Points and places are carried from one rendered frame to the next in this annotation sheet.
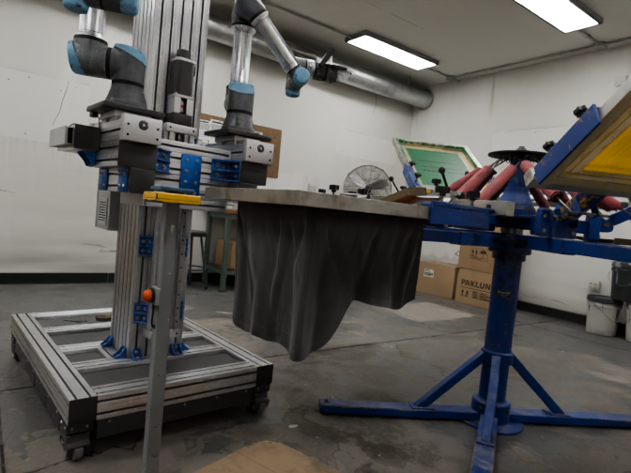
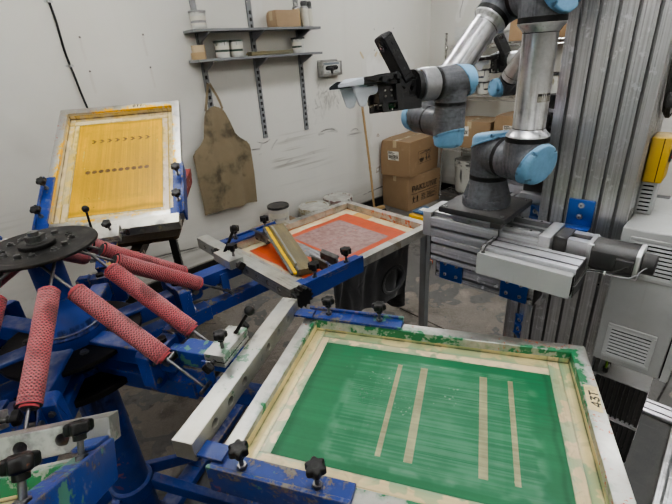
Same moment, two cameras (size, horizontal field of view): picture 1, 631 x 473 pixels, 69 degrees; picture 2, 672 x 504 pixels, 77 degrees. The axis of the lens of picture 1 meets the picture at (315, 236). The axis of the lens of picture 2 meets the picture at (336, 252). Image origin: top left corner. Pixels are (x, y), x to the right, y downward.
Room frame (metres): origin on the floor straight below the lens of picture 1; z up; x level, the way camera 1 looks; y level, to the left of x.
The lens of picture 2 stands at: (3.36, -0.21, 1.74)
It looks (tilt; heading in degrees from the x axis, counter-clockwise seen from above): 25 degrees down; 175
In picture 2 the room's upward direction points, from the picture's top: 4 degrees counter-clockwise
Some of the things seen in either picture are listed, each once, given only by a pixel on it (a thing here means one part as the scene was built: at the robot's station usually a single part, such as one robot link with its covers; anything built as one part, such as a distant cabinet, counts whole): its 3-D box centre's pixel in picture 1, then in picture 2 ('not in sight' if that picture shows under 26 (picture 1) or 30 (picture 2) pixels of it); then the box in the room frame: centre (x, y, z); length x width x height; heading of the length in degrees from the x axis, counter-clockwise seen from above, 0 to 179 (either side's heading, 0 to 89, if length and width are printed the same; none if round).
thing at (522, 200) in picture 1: (504, 285); (105, 414); (2.21, -0.94, 0.67); 0.39 x 0.39 x 1.35
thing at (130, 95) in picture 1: (127, 97); not in sight; (1.76, 0.77, 1.31); 0.15 x 0.15 x 0.10
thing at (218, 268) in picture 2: not in sight; (217, 273); (1.92, -0.55, 1.02); 0.17 x 0.06 x 0.05; 126
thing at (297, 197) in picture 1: (346, 205); (329, 238); (1.58, -0.09, 0.97); 0.79 x 0.58 x 0.04; 126
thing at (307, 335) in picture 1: (367, 283); not in sight; (1.38, -0.17, 0.74); 0.46 x 0.04 x 0.42; 126
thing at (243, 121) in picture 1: (238, 123); (487, 188); (2.09, 0.40, 1.31); 0.15 x 0.15 x 0.10
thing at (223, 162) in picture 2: not in sight; (222, 148); (-0.31, -0.81, 1.06); 0.53 x 0.07 x 1.05; 126
